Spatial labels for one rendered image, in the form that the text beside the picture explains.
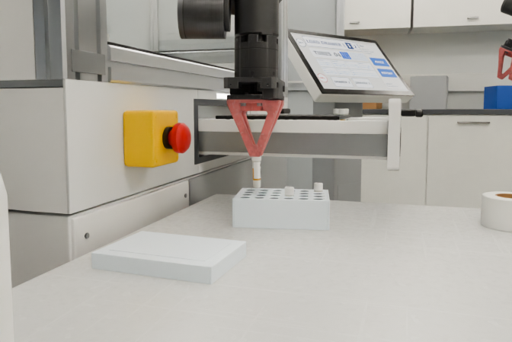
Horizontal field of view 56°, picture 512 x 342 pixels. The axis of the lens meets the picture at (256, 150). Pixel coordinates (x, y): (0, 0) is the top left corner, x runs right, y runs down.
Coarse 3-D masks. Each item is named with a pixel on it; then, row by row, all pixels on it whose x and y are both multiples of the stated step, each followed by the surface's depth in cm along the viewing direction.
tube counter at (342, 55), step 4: (332, 52) 179; (336, 52) 181; (340, 52) 182; (344, 52) 184; (348, 52) 186; (336, 56) 179; (340, 56) 180; (344, 56) 182; (348, 56) 183; (352, 56) 185; (356, 56) 186; (360, 56) 188; (364, 56) 190; (360, 60) 186; (364, 60) 188
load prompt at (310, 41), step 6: (306, 42) 174; (312, 42) 177; (318, 42) 179; (324, 42) 181; (330, 42) 183; (336, 42) 186; (342, 42) 188; (348, 42) 191; (354, 42) 193; (336, 48) 183; (342, 48) 185; (348, 48) 188; (354, 48) 190
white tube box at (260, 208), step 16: (240, 192) 67; (256, 192) 67; (272, 192) 67; (304, 192) 67; (320, 192) 67; (240, 208) 62; (256, 208) 62; (272, 208) 61; (288, 208) 61; (304, 208) 61; (320, 208) 61; (240, 224) 62; (256, 224) 62; (272, 224) 62; (288, 224) 61; (304, 224) 61; (320, 224) 61
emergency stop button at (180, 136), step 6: (174, 126) 61; (180, 126) 61; (186, 126) 62; (174, 132) 61; (180, 132) 61; (186, 132) 62; (168, 138) 62; (174, 138) 61; (180, 138) 61; (186, 138) 62; (174, 144) 61; (180, 144) 61; (186, 144) 62; (174, 150) 62; (180, 150) 62; (186, 150) 63
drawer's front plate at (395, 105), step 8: (392, 104) 72; (400, 104) 72; (392, 112) 72; (400, 112) 72; (392, 120) 72; (400, 120) 74; (392, 128) 73; (400, 128) 80; (392, 136) 73; (392, 144) 73; (392, 152) 73; (392, 160) 73; (392, 168) 73
